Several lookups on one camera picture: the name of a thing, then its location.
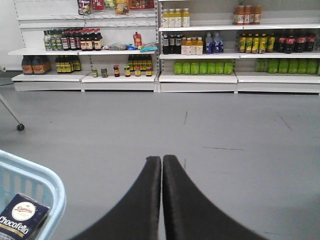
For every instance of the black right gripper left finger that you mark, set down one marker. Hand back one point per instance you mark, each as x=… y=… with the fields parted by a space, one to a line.
x=136 y=215

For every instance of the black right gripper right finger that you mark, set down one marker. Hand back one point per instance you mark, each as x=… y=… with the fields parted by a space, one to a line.
x=189 y=214

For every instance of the blue Chocofello cookie box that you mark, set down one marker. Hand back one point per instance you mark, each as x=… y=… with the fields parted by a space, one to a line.
x=21 y=218

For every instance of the light blue plastic basket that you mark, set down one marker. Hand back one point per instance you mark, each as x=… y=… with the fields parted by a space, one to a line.
x=18 y=175

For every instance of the white office chair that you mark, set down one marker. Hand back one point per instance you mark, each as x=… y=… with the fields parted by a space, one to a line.
x=20 y=126

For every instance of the white supermarket shelving unit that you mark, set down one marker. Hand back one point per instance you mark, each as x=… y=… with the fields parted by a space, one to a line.
x=169 y=46

